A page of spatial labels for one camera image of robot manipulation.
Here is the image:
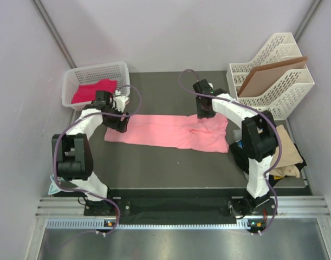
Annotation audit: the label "pink t-shirt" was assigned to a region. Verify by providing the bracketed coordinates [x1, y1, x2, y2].
[104, 114, 229, 153]

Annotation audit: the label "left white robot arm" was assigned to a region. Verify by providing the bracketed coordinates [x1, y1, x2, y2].
[51, 90, 129, 216]

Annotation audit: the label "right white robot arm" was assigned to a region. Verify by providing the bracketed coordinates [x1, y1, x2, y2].
[193, 79, 278, 218]

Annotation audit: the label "magenta folded t-shirt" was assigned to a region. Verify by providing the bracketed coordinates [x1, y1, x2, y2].
[72, 79, 118, 104]

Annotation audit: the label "white plastic mesh basket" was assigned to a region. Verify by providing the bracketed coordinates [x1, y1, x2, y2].
[61, 62, 130, 111]

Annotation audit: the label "grey folded t-shirt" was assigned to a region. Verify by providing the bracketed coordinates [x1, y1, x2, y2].
[232, 129, 242, 142]

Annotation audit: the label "black t-shirt with blue print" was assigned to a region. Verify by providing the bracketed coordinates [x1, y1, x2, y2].
[229, 142, 307, 187]

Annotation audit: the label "brown cardboard sheet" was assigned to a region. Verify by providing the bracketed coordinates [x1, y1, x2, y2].
[237, 56, 308, 98]

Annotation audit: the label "white perforated file organizer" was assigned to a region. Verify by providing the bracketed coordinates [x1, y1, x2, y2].
[226, 32, 315, 120]

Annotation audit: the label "beige folded t-shirt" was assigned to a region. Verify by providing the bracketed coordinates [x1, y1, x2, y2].
[270, 125, 304, 179]

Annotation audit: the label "teal headphones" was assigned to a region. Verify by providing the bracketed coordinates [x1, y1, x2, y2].
[48, 174, 62, 196]

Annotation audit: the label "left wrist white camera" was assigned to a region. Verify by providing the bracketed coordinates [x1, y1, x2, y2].
[113, 90, 129, 112]

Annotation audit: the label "wrist white camera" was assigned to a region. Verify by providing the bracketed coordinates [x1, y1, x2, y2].
[113, 90, 129, 112]
[212, 88, 226, 96]

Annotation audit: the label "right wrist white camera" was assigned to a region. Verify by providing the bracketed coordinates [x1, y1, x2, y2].
[212, 88, 226, 96]

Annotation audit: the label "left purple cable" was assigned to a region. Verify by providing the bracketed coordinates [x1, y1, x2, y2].
[53, 85, 143, 236]

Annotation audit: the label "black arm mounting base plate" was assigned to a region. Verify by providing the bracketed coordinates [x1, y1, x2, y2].
[83, 194, 280, 224]

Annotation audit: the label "grey slotted cable duct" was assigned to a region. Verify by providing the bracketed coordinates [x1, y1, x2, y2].
[46, 218, 262, 230]

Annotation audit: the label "aluminium frame rail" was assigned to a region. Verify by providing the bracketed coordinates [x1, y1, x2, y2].
[35, 196, 330, 218]

